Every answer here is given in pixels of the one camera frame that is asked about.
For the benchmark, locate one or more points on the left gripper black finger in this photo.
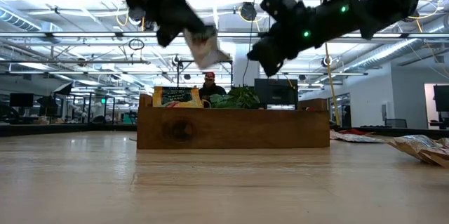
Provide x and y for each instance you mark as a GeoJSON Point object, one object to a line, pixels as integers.
{"type": "Point", "coordinates": [201, 31]}
{"type": "Point", "coordinates": [170, 36]}

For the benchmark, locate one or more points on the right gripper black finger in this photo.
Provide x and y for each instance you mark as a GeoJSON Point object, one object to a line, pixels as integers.
{"type": "Point", "coordinates": [266, 50]}
{"type": "Point", "coordinates": [277, 64]}

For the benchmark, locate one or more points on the gold vanilla cinnamon tea packet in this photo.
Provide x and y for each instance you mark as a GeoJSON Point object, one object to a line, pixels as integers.
{"type": "Point", "coordinates": [421, 152]}
{"type": "Point", "coordinates": [207, 52]}
{"type": "Point", "coordinates": [431, 139]}

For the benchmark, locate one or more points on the yellow peach tea packet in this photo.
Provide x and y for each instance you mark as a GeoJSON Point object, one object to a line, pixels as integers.
{"type": "Point", "coordinates": [177, 97]}

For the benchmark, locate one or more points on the wooden three-compartment tea box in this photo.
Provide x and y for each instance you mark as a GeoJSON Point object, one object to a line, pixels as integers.
{"type": "Point", "coordinates": [231, 129]}

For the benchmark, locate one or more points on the green potted plant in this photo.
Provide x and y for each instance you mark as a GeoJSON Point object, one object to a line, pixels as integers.
{"type": "Point", "coordinates": [242, 99]}

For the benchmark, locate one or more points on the long ceiling light bar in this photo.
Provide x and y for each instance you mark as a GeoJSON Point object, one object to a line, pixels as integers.
{"type": "Point", "coordinates": [105, 34]}

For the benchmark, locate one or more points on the person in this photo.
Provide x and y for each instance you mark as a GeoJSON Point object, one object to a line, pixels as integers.
{"type": "Point", "coordinates": [209, 88]}

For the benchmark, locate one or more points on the round grey mat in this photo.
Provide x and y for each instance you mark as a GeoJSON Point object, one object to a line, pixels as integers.
{"type": "Point", "coordinates": [132, 139]}

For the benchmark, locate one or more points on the black desk monitor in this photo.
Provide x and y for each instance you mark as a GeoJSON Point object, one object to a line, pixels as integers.
{"type": "Point", "coordinates": [21, 100]}

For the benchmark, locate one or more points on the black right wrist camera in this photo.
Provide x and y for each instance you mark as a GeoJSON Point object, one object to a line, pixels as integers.
{"type": "Point", "coordinates": [282, 3]}

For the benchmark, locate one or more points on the black background rig frame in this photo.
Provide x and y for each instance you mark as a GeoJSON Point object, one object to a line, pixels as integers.
{"type": "Point", "coordinates": [178, 76]}

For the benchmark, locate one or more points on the black frame workstation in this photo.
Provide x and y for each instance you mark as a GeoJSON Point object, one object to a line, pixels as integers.
{"type": "Point", "coordinates": [93, 108]}

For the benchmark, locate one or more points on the black wall monitor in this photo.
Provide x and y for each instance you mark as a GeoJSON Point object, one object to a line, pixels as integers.
{"type": "Point", "coordinates": [442, 97]}

